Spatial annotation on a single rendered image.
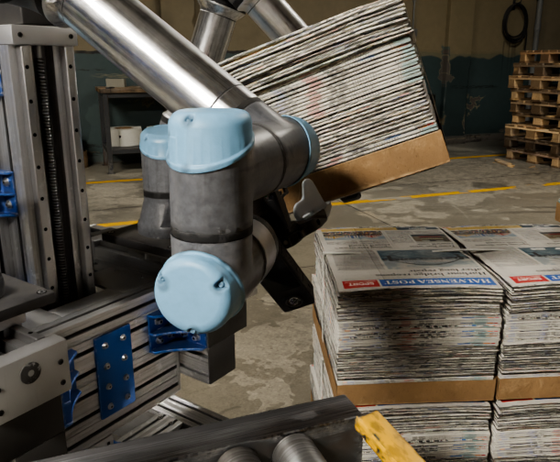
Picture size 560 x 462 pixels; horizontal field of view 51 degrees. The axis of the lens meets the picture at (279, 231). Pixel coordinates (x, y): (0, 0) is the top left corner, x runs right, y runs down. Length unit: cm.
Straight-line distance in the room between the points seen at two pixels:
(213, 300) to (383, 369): 61
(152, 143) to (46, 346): 51
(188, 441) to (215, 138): 34
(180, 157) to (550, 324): 81
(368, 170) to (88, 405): 74
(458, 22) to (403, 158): 833
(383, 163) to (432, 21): 818
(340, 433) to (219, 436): 14
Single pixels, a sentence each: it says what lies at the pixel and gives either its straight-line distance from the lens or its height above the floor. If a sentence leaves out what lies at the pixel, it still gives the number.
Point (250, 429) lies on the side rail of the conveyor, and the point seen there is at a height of 80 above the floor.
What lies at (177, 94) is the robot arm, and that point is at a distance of 66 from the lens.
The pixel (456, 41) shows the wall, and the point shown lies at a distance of 909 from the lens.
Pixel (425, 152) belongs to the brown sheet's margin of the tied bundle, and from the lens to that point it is 79.
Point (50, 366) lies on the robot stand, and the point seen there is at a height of 74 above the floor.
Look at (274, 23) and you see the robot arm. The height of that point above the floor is 127.
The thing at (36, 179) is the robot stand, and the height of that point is 98.
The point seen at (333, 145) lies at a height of 108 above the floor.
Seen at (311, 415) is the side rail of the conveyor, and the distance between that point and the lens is 71.
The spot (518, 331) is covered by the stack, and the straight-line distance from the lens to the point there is 113.
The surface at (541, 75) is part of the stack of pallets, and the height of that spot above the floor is 102.
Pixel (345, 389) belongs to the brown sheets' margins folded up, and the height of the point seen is 64.
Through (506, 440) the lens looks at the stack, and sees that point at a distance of 122.
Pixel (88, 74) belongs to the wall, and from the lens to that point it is 738.
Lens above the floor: 119
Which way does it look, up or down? 16 degrees down
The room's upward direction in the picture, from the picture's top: straight up
